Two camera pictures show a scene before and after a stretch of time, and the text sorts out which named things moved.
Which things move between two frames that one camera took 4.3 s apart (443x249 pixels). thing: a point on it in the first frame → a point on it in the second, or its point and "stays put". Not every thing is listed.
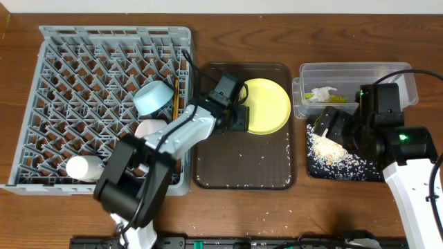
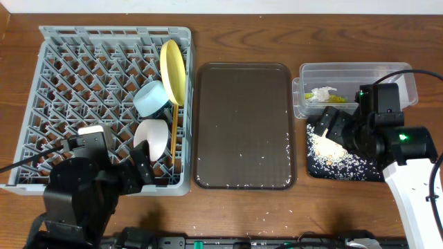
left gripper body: [237, 118] → [131, 173]
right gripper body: [340, 128] stays put
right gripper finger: [325, 120] stays put
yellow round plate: [269, 106] → [172, 71]
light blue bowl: [153, 97] stays put
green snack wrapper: [332, 99] stays put
